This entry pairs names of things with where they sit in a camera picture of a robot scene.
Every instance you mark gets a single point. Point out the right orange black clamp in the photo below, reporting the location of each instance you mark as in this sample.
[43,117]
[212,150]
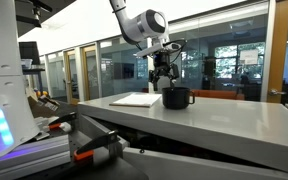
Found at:
[62,122]

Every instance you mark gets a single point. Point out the orange sofa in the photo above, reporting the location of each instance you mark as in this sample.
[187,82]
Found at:
[220,94]

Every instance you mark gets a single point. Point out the left orange black clamp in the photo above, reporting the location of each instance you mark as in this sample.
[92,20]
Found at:
[86,152]

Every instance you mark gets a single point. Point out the white paper sheet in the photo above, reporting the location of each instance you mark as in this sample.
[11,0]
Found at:
[137,100]

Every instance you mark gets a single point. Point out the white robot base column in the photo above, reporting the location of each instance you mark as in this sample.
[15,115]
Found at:
[17,124]

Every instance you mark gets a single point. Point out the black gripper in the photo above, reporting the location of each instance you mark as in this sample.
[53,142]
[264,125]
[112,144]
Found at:
[163,67]

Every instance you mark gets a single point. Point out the orange black clamp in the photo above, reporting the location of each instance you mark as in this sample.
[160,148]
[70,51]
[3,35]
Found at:
[86,152]
[62,122]

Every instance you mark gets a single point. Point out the aluminium frame rail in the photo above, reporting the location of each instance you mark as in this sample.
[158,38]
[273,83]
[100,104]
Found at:
[34,157]

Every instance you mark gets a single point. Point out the wooden office door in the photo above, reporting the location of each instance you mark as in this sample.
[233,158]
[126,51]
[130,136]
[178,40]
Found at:
[71,77]
[278,74]

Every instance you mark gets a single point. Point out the cardboard box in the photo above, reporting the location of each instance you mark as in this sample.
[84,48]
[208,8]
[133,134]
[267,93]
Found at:
[41,106]

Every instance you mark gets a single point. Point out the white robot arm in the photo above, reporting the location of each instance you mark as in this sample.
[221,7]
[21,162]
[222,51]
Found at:
[149,24]

